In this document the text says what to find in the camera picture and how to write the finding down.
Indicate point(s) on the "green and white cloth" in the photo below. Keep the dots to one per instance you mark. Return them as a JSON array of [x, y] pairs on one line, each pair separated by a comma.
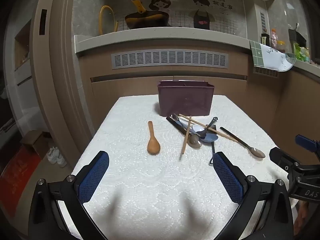
[[272, 57]]

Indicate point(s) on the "brown kitchen cabinet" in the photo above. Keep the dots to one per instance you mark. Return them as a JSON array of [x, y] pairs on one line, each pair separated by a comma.
[[120, 90]]

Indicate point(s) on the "long grey vent grille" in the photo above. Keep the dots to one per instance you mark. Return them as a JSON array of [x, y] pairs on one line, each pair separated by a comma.
[[170, 58]]

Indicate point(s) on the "small grey vent grille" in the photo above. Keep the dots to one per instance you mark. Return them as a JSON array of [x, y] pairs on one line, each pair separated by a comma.
[[265, 72]]

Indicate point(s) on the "purple plastic utensil holder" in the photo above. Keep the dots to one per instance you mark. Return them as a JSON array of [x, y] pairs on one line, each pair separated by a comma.
[[185, 100]]

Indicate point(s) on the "dark bottle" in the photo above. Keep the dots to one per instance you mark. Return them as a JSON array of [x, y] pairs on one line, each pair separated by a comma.
[[264, 40]]

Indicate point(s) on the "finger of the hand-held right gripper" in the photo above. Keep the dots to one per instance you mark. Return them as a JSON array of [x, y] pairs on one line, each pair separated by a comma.
[[306, 142], [278, 156]]

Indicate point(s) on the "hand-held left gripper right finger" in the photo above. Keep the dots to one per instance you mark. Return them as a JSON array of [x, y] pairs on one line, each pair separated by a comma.
[[228, 177]]

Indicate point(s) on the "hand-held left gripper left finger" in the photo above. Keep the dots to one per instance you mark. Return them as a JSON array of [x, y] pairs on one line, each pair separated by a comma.
[[93, 177]]

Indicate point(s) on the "black box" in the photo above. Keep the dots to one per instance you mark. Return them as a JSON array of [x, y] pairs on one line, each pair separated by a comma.
[[296, 38]]

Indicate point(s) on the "black utensil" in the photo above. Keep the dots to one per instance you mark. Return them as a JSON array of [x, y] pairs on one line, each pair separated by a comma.
[[175, 126]]

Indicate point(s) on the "white textured tablecloth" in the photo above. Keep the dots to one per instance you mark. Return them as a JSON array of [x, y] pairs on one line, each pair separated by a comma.
[[150, 180]]

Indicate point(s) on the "wooden spoon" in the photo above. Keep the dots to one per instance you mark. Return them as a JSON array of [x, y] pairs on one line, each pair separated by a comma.
[[153, 146]]

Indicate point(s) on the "grey kitchen countertop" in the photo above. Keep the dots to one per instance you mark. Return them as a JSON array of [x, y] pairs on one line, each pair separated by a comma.
[[150, 36]]

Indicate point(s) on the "beige door frame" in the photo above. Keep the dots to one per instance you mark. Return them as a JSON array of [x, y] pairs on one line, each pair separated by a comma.
[[62, 80]]

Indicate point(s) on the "white shoe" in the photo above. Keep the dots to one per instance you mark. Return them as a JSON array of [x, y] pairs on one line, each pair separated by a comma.
[[61, 160], [52, 155]]

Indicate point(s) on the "white shelf cabinet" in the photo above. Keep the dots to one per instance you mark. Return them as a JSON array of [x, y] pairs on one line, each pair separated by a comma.
[[25, 92]]

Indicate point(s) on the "green plastic item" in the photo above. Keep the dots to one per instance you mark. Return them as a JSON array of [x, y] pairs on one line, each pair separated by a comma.
[[301, 52]]

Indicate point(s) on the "orange jar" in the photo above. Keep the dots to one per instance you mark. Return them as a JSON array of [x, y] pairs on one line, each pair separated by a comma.
[[281, 47]]

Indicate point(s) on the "pink bottle orange cap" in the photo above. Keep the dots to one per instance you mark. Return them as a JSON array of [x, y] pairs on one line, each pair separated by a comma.
[[274, 38]]

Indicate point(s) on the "person's right forearm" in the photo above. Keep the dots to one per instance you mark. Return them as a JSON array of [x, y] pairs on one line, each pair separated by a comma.
[[301, 215]]

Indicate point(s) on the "cardboard box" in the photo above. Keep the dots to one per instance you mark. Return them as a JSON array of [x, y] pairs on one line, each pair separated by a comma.
[[35, 141]]

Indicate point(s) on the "white plastic spoon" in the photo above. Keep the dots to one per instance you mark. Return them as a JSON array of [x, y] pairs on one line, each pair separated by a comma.
[[198, 129]]

